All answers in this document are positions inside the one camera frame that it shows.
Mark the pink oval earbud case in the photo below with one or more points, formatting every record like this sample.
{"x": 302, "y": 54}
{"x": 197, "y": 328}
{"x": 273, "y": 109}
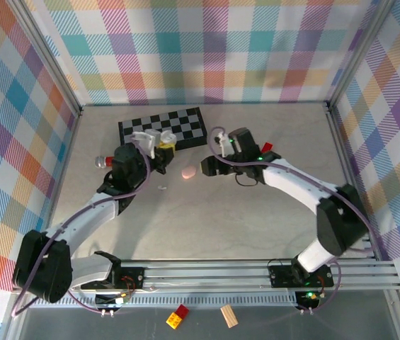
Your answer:
{"x": 188, "y": 172}

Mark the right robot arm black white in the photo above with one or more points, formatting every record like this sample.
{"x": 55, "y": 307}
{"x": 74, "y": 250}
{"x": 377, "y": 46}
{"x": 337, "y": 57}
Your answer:
{"x": 291, "y": 180}

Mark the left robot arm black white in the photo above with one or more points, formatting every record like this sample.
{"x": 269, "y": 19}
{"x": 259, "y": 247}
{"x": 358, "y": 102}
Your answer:
{"x": 86, "y": 219}

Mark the red toy microphone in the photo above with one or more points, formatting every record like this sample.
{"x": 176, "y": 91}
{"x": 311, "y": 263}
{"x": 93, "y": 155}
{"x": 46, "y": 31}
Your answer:
{"x": 102, "y": 162}

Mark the red toy brick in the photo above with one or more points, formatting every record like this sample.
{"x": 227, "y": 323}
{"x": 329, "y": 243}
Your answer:
{"x": 182, "y": 310}
{"x": 267, "y": 147}

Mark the black grey chessboard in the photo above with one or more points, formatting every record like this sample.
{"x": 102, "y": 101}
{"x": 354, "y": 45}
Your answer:
{"x": 185, "y": 127}

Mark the yellow toy brick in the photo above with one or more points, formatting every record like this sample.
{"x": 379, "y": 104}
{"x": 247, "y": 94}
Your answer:
{"x": 173, "y": 319}

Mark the wooden block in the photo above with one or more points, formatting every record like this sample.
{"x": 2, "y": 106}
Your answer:
{"x": 229, "y": 316}

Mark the aluminium table side rail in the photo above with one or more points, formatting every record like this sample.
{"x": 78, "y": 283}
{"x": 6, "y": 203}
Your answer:
{"x": 72, "y": 138}
{"x": 341, "y": 141}

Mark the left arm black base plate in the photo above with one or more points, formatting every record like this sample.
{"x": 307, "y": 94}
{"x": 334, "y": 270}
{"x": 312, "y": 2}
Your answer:
{"x": 134, "y": 278}

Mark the aluminium frame post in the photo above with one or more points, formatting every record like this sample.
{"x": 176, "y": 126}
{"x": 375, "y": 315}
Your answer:
{"x": 358, "y": 53}
{"x": 49, "y": 56}

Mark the aluminium mounting rail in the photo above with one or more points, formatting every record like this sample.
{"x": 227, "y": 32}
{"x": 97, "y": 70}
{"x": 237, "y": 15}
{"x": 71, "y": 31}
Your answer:
{"x": 203, "y": 276}

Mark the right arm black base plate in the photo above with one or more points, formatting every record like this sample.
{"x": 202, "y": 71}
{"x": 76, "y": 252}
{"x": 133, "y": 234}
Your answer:
{"x": 281, "y": 276}

